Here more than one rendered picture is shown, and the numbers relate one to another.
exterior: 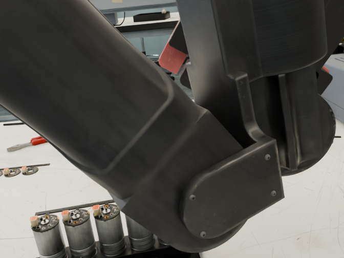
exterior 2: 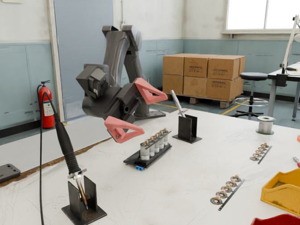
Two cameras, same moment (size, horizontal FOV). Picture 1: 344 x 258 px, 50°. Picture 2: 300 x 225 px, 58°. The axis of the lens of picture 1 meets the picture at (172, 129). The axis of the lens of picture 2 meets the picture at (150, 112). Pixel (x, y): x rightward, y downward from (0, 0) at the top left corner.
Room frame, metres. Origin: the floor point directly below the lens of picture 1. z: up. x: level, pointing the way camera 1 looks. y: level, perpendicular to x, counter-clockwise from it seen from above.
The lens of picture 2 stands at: (0.70, -0.50, 1.09)
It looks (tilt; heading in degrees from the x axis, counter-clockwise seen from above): 16 degrees down; 126
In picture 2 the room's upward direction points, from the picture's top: straight up
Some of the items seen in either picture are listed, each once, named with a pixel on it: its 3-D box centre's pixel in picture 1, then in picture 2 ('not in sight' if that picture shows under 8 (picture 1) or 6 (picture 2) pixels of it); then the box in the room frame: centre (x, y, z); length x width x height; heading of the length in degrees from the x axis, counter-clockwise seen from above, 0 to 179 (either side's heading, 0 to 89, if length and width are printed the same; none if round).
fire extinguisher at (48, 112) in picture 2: not in sight; (46, 104); (-2.12, 1.26, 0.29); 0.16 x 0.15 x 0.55; 89
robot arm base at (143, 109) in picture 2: not in sight; (141, 107); (0.02, 0.36, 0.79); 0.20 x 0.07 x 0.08; 60
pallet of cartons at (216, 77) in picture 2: not in sight; (202, 77); (-1.28, 3.69, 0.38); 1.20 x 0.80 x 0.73; 4
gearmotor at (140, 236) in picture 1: (140, 228); (150, 148); (0.30, 0.04, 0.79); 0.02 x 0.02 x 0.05
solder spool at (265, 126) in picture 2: not in sight; (265, 125); (0.49, 0.47, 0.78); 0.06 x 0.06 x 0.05
